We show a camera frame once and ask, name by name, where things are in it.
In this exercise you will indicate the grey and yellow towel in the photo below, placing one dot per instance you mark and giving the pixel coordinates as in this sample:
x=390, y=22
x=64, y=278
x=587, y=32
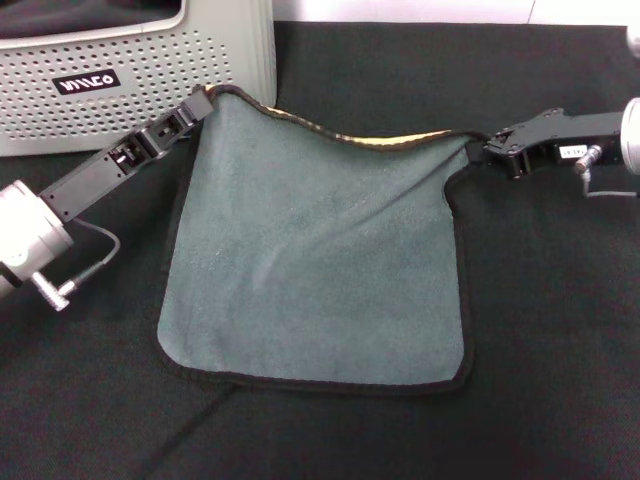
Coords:
x=310, y=260

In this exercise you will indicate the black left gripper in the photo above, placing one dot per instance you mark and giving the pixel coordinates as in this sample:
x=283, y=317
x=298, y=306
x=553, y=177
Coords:
x=90, y=177

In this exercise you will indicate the grey perforated storage box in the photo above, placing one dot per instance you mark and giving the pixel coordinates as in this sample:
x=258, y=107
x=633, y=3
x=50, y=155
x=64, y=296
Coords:
x=150, y=60

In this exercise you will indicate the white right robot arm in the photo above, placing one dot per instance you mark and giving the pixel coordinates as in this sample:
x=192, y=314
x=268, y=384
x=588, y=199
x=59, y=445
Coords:
x=632, y=135

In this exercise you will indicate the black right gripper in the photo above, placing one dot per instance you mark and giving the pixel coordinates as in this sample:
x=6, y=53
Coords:
x=575, y=132

